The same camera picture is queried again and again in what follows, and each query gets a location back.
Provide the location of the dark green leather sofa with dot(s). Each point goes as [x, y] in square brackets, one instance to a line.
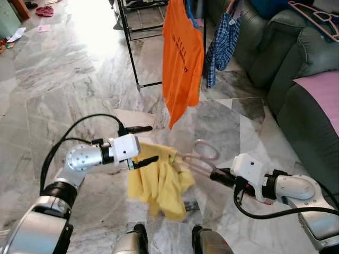
[307, 137]

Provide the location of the dark pink floor cloth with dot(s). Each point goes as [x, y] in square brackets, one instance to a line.
[44, 11]

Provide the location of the pink paper sheet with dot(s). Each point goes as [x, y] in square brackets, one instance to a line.
[44, 28]

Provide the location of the green laundry basket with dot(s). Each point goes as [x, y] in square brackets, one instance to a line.
[8, 18]

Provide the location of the black metal drying rack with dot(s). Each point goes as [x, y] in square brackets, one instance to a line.
[127, 47]

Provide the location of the white paper sheet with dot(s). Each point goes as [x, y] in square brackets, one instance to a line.
[16, 35]

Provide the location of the left robot leg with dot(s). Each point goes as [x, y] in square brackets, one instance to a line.
[130, 242]

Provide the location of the pink sofa cover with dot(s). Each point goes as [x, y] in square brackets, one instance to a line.
[320, 95]

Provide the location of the yellow garment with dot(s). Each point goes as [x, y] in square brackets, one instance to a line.
[159, 182]

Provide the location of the orange shirt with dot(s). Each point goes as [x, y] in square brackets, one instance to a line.
[183, 58]

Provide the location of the pink plastic hanger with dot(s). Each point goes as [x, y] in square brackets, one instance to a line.
[312, 13]
[231, 7]
[204, 156]

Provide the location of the black slipper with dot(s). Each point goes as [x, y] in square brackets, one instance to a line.
[30, 5]

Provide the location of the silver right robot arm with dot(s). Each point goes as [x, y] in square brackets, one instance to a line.
[296, 190]

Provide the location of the blue plaid shirt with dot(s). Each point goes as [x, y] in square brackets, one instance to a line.
[222, 47]

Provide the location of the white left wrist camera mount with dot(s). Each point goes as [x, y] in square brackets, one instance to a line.
[126, 147]

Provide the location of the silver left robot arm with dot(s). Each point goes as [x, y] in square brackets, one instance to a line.
[85, 157]

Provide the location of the brown wooden post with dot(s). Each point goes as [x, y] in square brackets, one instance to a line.
[20, 8]

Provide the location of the dark green leather armchair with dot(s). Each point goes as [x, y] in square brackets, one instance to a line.
[286, 53]

